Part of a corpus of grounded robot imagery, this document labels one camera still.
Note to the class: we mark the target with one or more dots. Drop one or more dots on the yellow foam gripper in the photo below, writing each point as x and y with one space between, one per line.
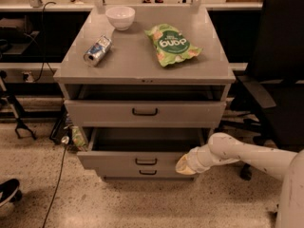
195 162

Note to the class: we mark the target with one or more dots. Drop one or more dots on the grey drawer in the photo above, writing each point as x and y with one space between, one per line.
138 174
128 149
155 114

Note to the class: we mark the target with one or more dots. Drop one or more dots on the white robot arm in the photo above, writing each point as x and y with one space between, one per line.
286 166

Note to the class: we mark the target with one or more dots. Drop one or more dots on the grey bottom drawer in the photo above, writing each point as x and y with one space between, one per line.
138 174

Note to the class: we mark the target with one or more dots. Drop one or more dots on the grey drawer cabinet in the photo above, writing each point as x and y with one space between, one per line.
130 71

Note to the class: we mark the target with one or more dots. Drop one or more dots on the grey top drawer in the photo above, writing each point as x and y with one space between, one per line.
155 114

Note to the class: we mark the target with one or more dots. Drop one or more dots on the green bag on floor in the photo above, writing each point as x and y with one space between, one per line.
77 138

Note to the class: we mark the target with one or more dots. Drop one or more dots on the black office chair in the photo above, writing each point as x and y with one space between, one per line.
271 87

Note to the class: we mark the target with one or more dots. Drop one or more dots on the green chip bag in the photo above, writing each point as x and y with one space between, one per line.
170 45

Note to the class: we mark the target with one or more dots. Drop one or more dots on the silver blue soda can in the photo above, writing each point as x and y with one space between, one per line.
97 51

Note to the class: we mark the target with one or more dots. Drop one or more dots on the white ceramic bowl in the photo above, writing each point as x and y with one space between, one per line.
121 17

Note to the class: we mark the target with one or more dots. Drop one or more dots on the black wheeled base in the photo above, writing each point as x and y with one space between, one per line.
9 191

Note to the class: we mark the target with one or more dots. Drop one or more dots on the black stand leg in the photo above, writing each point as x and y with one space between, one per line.
17 110

